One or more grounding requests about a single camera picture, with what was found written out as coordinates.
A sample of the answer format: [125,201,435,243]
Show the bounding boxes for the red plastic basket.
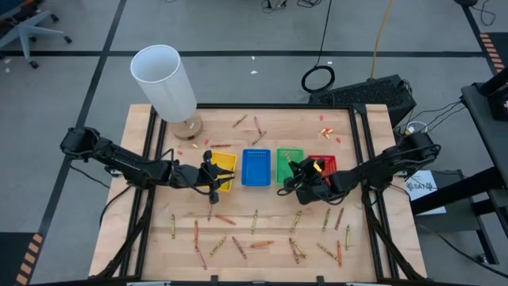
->
[306,154,338,186]

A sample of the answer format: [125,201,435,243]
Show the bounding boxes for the black hanging cable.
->
[300,0,337,95]

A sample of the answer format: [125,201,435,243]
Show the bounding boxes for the blue plastic basket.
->
[241,148,272,187]

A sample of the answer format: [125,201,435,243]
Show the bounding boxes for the yellow hanging cable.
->
[369,0,394,79]

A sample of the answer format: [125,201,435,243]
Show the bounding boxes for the white cable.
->
[404,120,429,136]

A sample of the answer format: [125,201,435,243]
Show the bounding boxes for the green plastic basket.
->
[275,147,306,187]

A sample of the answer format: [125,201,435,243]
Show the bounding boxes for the grey office chair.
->
[0,0,73,71]

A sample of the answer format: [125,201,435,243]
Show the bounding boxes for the black side table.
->
[410,67,508,265]

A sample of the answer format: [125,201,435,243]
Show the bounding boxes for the white paper sheet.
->
[404,169,448,216]

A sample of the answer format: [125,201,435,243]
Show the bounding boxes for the yellow plastic basket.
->
[204,151,238,193]

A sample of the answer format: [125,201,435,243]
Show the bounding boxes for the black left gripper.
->
[170,149,236,206]

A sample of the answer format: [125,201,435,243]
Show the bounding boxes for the black mat orange stripes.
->
[0,232,44,286]
[478,31,508,76]

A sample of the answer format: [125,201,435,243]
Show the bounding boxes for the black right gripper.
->
[282,158,333,206]

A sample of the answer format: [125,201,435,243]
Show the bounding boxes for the white shade table lamp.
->
[129,44,204,141]

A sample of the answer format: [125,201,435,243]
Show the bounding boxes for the black computer case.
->
[308,74,418,128]

